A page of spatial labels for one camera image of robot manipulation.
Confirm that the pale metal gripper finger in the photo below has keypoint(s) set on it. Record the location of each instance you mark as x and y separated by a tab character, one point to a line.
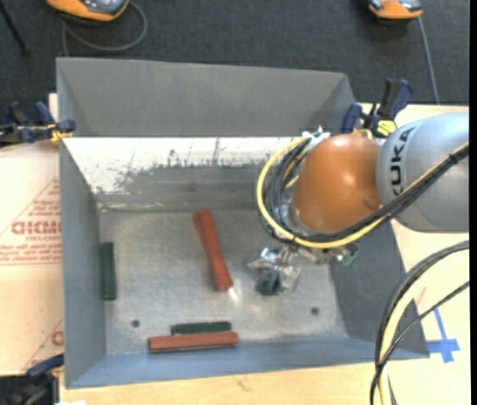
265	259
290	276

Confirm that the grey metal bin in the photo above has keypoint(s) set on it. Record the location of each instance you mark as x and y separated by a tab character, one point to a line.
166	268

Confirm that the brown cardboard board, red print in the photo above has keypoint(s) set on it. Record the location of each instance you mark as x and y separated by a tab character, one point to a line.
18	293

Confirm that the red-brown flat block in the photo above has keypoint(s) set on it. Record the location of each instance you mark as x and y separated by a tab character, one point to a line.
191	342
213	251

